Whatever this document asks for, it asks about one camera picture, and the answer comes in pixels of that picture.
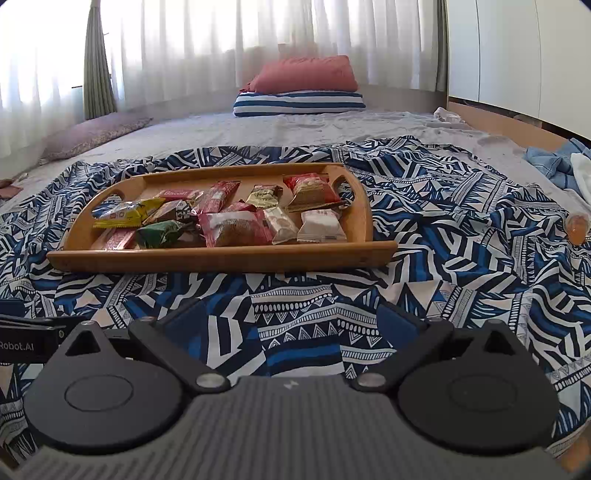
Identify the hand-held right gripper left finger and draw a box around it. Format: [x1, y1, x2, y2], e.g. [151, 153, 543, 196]
[62, 298, 232, 394]

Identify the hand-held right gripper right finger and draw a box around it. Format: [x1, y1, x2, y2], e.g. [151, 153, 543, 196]
[351, 302, 527, 394]

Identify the wooden tray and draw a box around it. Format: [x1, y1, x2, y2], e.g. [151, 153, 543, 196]
[46, 162, 399, 274]

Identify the green snack packet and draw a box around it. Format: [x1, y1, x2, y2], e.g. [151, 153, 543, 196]
[134, 219, 195, 250]

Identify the pink clear cake packet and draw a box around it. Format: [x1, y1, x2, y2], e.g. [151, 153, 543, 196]
[198, 210, 274, 248]

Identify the red white slim packet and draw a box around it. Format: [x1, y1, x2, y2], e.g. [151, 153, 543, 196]
[90, 228, 139, 251]

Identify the brown cracker packet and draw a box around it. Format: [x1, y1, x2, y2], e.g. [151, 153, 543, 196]
[141, 200, 199, 227]

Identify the white pink snack packet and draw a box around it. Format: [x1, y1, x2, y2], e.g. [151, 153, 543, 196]
[297, 209, 348, 244]

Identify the yellow white drawn packet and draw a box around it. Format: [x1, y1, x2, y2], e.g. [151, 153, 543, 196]
[92, 198, 165, 230]

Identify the slim red biscuit packet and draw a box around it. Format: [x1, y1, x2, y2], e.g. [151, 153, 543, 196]
[154, 188, 204, 204]

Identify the long red snack packet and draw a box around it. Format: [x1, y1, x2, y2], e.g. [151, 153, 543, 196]
[196, 180, 241, 215]

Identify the clear cream cookie packet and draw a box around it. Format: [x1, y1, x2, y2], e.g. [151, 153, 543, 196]
[263, 206, 300, 245]

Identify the red peanut packet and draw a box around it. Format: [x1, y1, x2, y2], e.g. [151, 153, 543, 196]
[283, 173, 347, 213]

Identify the blue white printed blanket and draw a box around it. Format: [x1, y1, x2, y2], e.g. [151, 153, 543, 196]
[0, 135, 591, 467]

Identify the orange jelly cup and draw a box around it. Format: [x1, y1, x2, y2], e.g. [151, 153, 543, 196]
[564, 212, 589, 245]

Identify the purple pillow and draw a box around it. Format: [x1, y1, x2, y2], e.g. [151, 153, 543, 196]
[39, 113, 154, 162]

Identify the grey bed sheet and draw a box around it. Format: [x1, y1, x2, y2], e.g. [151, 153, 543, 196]
[0, 108, 591, 217]

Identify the blue clothing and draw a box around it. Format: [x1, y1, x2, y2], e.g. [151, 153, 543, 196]
[522, 138, 591, 190]

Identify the white cloth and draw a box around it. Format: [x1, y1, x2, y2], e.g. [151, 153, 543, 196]
[570, 152, 591, 204]

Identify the blue white striped pillow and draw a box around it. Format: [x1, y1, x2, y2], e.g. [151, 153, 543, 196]
[232, 90, 367, 117]

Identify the red pillow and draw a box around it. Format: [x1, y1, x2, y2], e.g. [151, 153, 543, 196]
[240, 54, 360, 94]

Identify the green curtain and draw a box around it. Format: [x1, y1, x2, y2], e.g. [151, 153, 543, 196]
[83, 0, 117, 120]
[434, 0, 451, 93]

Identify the white sheer curtain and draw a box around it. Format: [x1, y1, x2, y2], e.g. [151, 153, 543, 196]
[0, 0, 446, 121]

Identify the white wardrobe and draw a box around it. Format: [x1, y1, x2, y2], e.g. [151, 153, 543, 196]
[445, 0, 591, 139]

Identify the wooden bed frame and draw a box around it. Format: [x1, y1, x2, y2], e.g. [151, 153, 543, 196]
[445, 99, 568, 151]

